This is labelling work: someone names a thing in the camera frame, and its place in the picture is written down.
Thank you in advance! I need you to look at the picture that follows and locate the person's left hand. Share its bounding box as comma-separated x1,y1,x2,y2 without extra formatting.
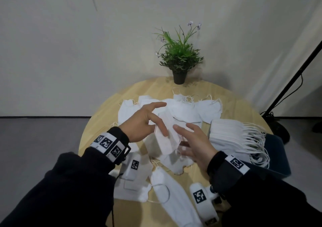
118,102,168,143

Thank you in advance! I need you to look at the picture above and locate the person's right hand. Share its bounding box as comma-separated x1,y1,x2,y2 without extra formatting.
173,123,218,172

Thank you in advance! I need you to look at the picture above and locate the white face mask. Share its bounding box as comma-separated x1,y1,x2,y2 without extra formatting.
143,111,182,157

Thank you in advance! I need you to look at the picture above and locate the person's right forearm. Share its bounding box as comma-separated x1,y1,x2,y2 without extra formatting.
207,151,322,227

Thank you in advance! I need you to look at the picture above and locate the person's left forearm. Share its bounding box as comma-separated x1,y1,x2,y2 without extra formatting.
0,127,130,227

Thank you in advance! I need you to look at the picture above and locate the pile of white face masks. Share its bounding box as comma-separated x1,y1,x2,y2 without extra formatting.
110,87,223,227

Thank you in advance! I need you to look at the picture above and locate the stack of white face masks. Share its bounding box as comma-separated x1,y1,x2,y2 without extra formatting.
209,119,271,169

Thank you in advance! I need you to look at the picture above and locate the green potted plant black pot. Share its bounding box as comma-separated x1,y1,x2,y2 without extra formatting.
154,21,205,85

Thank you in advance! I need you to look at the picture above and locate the blue bin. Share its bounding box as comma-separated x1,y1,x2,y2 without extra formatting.
241,133,292,180

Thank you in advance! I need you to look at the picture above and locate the black tripod stand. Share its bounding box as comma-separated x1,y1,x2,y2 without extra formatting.
261,40,322,145

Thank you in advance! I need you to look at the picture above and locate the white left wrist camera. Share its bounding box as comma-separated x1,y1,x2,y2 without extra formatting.
121,153,142,182

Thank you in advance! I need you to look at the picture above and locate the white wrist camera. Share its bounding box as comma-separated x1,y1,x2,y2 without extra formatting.
189,183,220,226
121,153,142,182

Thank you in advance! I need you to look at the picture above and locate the left wrist marker strap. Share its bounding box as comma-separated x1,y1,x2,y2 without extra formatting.
90,131,131,166

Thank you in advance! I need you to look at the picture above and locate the wrist marker strap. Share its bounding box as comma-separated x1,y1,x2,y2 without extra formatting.
90,131,131,166
225,155,250,176

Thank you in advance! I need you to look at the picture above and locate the right wrist marker strap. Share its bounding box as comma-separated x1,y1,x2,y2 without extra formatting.
225,155,250,176

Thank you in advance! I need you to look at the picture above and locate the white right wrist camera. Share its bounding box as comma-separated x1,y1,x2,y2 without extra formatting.
189,183,220,226

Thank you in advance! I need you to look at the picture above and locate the black cable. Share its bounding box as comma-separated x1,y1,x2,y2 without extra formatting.
273,74,304,109

